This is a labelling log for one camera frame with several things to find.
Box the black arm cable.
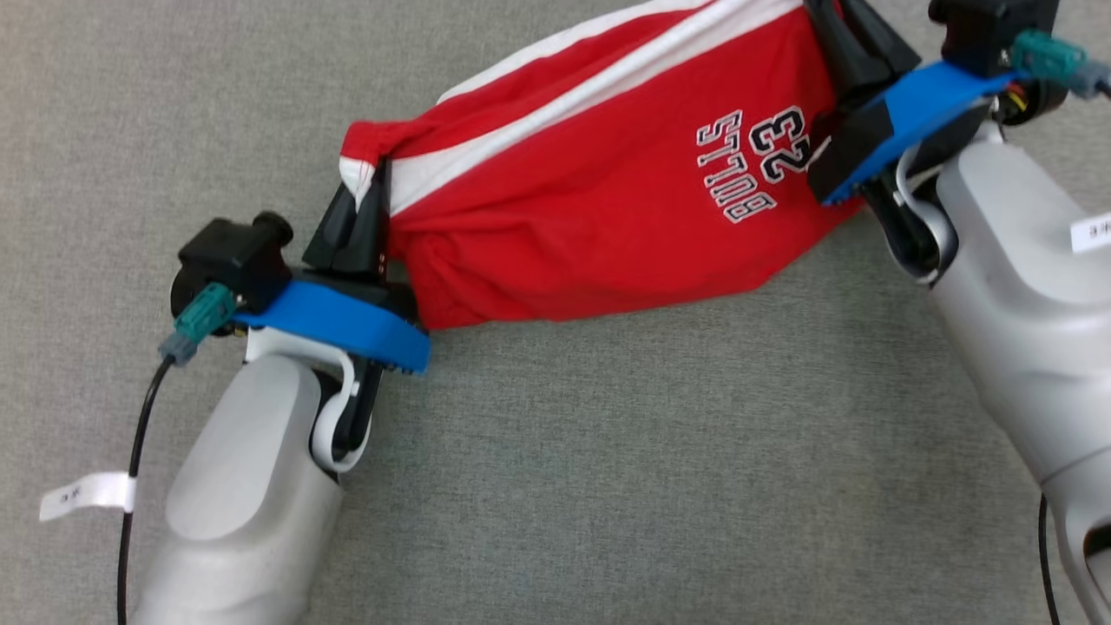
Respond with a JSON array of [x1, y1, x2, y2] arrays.
[[115, 356, 176, 625], [1037, 493, 1062, 625]]

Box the red basketball shorts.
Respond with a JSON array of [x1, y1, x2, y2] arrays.
[[337, 0, 869, 332]]

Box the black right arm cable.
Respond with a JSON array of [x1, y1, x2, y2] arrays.
[[1037, 493, 1062, 625]]

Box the white left cable tag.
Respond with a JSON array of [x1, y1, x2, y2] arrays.
[[39, 471, 138, 523]]

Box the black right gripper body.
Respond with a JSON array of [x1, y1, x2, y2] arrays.
[[807, 56, 925, 196]]

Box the white cable tag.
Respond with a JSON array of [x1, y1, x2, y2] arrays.
[[39, 471, 138, 523], [1070, 215, 1111, 254]]

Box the teal left camera connector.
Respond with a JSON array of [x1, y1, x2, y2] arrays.
[[158, 282, 237, 367]]

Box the white right cable tag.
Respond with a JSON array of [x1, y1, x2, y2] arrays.
[[1070, 215, 1111, 254]]

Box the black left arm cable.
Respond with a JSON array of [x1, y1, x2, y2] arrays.
[[115, 356, 176, 625]]

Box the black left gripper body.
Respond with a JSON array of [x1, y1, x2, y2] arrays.
[[295, 260, 428, 335]]

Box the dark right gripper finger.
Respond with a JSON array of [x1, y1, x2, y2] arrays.
[[846, 0, 921, 81], [803, 0, 873, 92]]

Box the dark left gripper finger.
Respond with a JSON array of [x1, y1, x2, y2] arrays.
[[301, 185, 358, 272], [350, 156, 391, 277]]

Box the teal camera connector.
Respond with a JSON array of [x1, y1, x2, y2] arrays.
[[158, 282, 237, 367], [1011, 29, 1111, 98]]

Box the teal right camera connector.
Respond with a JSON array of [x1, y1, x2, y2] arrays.
[[1011, 29, 1111, 98]]

